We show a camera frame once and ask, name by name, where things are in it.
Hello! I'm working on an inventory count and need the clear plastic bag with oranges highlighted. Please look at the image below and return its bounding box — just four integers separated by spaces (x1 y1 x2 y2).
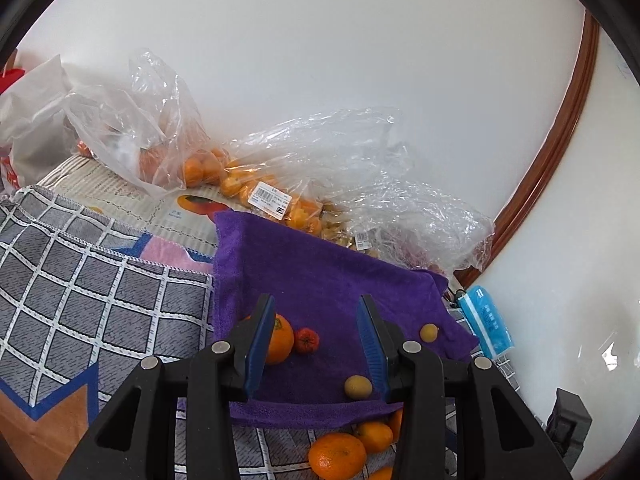
65 47 226 201

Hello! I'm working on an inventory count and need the crumpled clear plastic bag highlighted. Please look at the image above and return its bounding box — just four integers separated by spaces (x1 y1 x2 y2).
320 175 496 276

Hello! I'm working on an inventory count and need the grey checked blanket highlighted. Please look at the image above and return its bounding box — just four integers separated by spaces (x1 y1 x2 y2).
0 185 523 480

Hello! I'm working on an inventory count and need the clear labelled bag of tangerines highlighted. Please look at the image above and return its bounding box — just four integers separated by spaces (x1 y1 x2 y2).
220 106 416 236

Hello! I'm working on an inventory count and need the blue tissue box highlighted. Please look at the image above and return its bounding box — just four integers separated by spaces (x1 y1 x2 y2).
456 285 515 359

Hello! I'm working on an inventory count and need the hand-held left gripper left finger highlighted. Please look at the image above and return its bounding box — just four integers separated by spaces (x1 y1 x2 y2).
57 294 277 480

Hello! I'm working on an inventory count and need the printed cardboard carton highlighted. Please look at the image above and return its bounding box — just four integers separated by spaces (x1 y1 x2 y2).
47 154 241 263

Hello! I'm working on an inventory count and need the purple towel-lined tray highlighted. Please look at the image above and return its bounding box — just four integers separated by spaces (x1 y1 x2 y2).
212 210 482 431

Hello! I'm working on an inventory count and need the large orange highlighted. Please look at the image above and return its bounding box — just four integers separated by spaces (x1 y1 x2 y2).
308 432 368 480
243 313 295 366

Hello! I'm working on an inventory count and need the white plastic bag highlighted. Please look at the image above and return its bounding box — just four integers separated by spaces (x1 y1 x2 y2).
0 55 103 192

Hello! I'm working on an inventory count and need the red paper bag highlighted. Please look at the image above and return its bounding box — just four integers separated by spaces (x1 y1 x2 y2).
0 66 27 97

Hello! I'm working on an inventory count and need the small red tomato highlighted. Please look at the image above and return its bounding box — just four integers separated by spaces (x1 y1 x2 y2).
293 328 319 355

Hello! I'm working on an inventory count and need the brown wooden door frame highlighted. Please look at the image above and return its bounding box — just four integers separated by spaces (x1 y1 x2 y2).
452 10 601 287

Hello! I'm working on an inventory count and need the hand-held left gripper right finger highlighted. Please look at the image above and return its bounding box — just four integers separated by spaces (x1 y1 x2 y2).
356 294 576 480

